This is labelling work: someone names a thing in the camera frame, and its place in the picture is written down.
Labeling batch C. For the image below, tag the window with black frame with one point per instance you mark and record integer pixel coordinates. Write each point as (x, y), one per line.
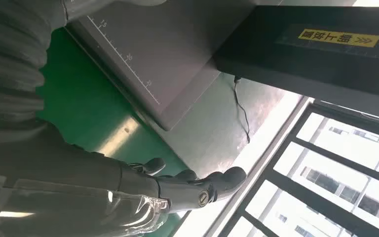
(323, 183)

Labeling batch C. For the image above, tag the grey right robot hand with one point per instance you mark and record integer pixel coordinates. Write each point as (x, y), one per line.
(62, 183)

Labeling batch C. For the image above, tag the black weighing scale with column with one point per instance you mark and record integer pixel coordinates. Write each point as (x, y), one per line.
(163, 49)

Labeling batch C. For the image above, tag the green conveyor belt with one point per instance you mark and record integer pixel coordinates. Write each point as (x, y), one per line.
(78, 98)

